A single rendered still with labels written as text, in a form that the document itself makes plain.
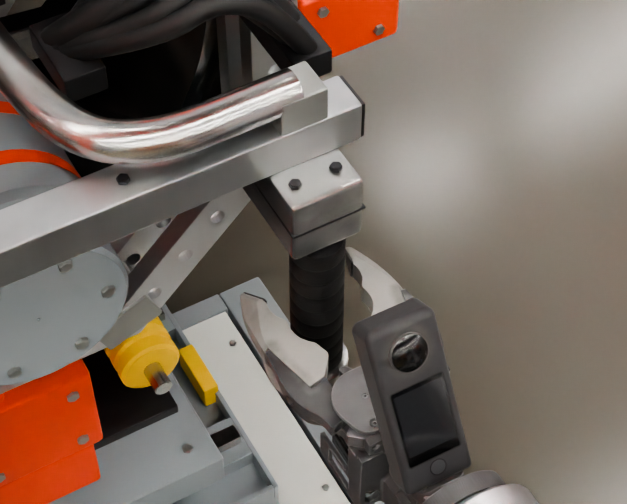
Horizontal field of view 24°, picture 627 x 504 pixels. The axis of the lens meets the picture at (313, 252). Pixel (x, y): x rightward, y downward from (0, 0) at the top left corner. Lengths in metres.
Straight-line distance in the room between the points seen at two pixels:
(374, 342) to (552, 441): 1.08
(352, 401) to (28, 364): 0.22
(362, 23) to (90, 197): 0.36
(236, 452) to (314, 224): 0.82
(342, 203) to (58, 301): 0.20
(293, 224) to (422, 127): 1.36
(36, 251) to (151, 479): 0.80
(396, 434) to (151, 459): 0.77
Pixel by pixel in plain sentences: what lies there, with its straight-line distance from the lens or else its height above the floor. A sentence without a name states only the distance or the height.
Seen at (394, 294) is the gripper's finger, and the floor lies 0.83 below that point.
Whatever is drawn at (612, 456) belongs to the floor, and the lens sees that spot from 1.90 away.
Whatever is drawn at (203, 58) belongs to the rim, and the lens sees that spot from 1.19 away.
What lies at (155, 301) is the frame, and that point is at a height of 0.61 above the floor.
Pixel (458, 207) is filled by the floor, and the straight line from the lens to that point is 2.11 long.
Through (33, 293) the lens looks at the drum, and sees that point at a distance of 0.92.
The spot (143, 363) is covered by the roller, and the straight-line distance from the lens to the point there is 1.31.
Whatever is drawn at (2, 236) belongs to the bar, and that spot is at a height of 0.98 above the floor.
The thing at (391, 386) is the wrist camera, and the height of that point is 0.89.
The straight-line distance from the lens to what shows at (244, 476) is 1.68.
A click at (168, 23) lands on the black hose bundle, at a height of 1.03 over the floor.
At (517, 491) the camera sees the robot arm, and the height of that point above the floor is 0.84.
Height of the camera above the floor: 1.60
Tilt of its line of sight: 51 degrees down
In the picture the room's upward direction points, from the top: straight up
